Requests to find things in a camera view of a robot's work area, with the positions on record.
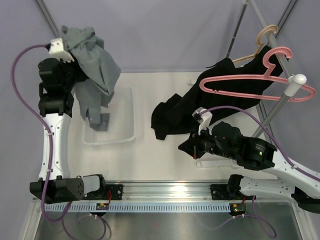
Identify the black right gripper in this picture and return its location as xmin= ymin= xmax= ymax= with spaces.
xmin=178 ymin=123 xmax=237 ymax=160

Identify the black shirt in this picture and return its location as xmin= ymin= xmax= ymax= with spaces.
xmin=151 ymin=46 xmax=273 ymax=141

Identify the pink plastic hanger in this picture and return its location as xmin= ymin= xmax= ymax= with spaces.
xmin=199 ymin=46 xmax=316 ymax=103

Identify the grey shirt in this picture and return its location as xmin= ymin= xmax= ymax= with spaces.
xmin=60 ymin=25 xmax=121 ymax=132

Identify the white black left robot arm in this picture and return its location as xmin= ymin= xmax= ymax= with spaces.
xmin=29 ymin=58 xmax=108 ymax=204

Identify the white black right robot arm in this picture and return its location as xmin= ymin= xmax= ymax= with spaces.
xmin=178 ymin=122 xmax=320 ymax=214

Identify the white plastic basket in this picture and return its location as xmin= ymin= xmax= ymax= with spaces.
xmin=82 ymin=85 xmax=136 ymax=146

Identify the silver clothes rack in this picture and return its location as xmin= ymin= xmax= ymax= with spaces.
xmin=186 ymin=0 xmax=308 ymax=168

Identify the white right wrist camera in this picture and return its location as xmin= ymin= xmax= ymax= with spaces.
xmin=192 ymin=107 xmax=213 ymax=136

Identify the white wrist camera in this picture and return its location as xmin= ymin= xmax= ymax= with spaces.
xmin=48 ymin=38 xmax=75 ymax=63
xmin=192 ymin=107 xmax=213 ymax=136

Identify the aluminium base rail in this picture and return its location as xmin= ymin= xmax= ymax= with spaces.
xmin=106 ymin=180 xmax=228 ymax=203

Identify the white slotted cable duct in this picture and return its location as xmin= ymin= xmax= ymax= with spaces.
xmin=43 ymin=202 xmax=231 ymax=213

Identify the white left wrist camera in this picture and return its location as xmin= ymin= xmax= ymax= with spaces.
xmin=48 ymin=38 xmax=75 ymax=63

